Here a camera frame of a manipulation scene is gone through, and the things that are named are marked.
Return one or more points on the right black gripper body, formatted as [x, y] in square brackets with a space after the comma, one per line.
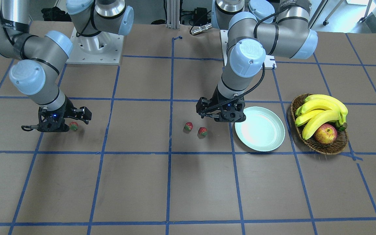
[67, 107]

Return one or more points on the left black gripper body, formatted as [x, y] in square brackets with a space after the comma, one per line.
[215, 99]

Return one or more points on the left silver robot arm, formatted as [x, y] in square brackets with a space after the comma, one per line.
[255, 30]

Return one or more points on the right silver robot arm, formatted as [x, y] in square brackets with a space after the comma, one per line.
[40, 59]

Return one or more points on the light green plate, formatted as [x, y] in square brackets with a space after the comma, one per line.
[262, 129]

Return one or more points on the yellow banana bunch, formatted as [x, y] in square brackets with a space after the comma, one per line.
[310, 112]

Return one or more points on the red yellow apple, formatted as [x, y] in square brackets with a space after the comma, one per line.
[325, 134]

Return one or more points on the woven wicker fruit basket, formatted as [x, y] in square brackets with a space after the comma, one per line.
[330, 149]

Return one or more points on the aluminium frame post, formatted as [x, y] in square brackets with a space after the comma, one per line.
[173, 14]

